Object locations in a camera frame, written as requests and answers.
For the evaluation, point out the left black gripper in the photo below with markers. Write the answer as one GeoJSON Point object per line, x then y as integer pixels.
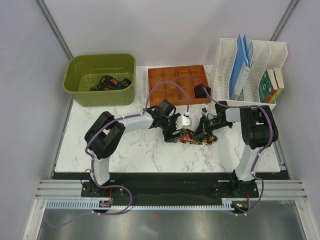
{"type": "Point", "coordinates": [172, 139]}

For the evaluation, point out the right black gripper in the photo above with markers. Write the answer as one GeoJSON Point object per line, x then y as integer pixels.
{"type": "Point", "coordinates": [199, 133]}

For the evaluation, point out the colourful floral patterned tie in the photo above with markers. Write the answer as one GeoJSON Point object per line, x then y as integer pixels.
{"type": "Point", "coordinates": [187, 138]}

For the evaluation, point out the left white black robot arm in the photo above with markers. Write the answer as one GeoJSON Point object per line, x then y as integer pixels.
{"type": "Point", "coordinates": [105, 134]}

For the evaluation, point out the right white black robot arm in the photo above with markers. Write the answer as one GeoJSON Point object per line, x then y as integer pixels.
{"type": "Point", "coordinates": [258, 131]}

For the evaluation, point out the rolled dark red tie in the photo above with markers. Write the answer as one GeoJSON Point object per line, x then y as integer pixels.
{"type": "Point", "coordinates": [200, 91]}

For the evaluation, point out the orange compartment tray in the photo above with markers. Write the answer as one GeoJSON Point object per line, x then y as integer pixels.
{"type": "Point", "coordinates": [176, 84]}

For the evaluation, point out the white booklet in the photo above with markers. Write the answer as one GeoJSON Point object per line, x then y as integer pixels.
{"type": "Point", "coordinates": [241, 73]}

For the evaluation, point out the green book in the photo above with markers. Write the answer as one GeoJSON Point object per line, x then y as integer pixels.
{"type": "Point", "coordinates": [267, 88]}

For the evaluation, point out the blue folder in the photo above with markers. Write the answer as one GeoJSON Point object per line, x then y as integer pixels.
{"type": "Point", "coordinates": [245, 50]}

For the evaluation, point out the dark blue orange tie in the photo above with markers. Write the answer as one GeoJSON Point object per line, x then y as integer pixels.
{"type": "Point", "coordinates": [110, 83]}

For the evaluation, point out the beige paperback book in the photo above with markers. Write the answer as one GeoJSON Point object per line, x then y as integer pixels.
{"type": "Point", "coordinates": [278, 74]}

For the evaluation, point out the white plastic file organizer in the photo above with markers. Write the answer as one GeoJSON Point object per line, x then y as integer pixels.
{"type": "Point", "coordinates": [267, 55]}

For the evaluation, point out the olive green plastic bin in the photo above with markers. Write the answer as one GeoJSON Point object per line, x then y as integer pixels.
{"type": "Point", "coordinates": [86, 71]}

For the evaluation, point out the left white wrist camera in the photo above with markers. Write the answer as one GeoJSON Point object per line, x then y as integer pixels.
{"type": "Point", "coordinates": [183, 121]}

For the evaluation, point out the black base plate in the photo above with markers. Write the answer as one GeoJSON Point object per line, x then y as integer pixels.
{"type": "Point", "coordinates": [167, 189]}

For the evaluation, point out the white slotted cable duct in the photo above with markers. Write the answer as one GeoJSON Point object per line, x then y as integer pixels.
{"type": "Point", "coordinates": [101, 205]}

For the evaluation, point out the aluminium frame rail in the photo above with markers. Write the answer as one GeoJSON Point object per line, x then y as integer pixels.
{"type": "Point", "coordinates": [68, 192]}

